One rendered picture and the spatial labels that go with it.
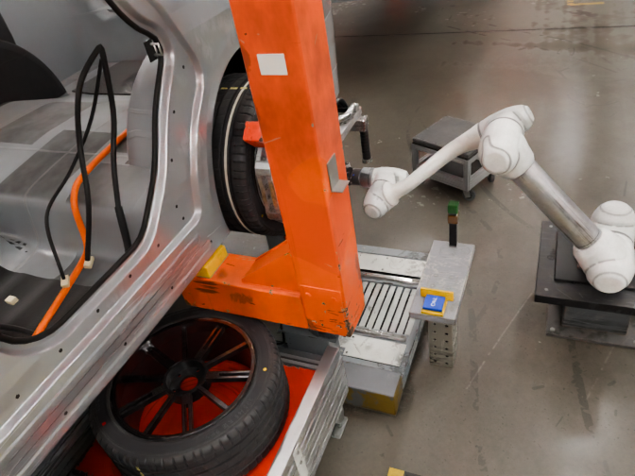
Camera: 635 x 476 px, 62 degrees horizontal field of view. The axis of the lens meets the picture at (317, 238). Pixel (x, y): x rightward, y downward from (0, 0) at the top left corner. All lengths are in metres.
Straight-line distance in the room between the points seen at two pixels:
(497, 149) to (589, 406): 1.07
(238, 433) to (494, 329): 1.31
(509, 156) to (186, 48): 1.09
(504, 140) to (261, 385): 1.13
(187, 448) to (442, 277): 1.10
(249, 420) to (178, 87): 1.06
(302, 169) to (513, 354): 1.40
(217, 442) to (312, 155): 0.90
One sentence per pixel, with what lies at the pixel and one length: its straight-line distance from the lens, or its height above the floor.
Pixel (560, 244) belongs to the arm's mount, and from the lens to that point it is 2.53.
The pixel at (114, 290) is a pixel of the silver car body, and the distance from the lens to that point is 1.62.
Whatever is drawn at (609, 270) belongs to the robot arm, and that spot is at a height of 0.52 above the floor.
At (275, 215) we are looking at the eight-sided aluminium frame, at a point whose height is 0.75.
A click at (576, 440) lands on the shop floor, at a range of 2.28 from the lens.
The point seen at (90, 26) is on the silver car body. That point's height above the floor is 1.12.
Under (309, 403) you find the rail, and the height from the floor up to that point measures 0.39.
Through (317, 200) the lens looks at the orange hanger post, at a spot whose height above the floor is 1.08.
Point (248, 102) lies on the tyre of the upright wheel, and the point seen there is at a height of 1.15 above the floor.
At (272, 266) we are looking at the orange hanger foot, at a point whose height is 0.78.
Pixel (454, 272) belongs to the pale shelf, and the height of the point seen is 0.45.
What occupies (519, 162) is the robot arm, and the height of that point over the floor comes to 0.90.
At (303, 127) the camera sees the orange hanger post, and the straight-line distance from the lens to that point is 1.36.
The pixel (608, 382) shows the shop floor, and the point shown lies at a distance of 2.46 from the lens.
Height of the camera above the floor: 1.90
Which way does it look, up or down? 37 degrees down
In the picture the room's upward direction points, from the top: 11 degrees counter-clockwise
